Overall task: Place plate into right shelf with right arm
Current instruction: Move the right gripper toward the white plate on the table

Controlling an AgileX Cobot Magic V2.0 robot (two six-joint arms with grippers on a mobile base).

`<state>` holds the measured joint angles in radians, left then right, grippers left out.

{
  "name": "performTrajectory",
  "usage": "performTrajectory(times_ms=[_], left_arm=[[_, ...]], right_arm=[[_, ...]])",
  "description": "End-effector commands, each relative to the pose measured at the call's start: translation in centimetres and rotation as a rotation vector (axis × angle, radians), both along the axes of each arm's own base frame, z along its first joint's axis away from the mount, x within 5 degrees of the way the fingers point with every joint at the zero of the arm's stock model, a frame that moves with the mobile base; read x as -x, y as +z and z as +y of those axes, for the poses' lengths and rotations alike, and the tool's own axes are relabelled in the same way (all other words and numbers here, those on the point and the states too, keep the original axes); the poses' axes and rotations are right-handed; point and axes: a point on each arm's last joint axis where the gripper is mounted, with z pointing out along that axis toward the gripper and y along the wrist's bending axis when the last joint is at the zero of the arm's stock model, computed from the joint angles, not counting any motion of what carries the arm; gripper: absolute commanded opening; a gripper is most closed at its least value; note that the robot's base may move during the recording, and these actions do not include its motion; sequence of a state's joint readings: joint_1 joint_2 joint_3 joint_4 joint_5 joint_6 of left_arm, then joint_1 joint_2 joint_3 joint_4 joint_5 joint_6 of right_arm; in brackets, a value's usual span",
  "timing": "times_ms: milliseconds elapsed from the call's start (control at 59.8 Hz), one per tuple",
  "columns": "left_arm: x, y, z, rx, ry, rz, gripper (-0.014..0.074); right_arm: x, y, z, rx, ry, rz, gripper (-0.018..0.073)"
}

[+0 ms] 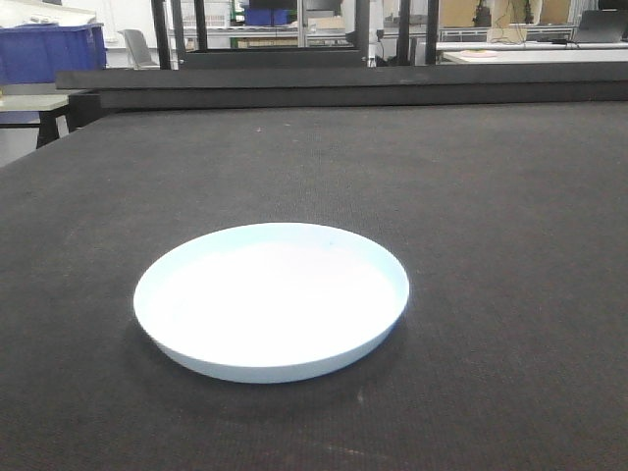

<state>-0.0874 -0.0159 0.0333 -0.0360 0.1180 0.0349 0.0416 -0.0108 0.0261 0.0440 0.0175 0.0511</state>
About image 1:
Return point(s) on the light blue round tray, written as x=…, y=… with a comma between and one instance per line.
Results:
x=271, y=303

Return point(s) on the grey chair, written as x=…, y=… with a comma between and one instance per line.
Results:
x=138, y=52

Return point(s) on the side table with black legs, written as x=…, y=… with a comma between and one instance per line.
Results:
x=41, y=111

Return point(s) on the stacked dark boards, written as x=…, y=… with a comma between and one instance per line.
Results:
x=351, y=87

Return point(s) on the blue plastic crate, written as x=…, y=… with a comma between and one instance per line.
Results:
x=35, y=53

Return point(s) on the white background table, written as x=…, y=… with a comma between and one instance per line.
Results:
x=531, y=52

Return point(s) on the black metal frame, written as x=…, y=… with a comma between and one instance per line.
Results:
x=359, y=54

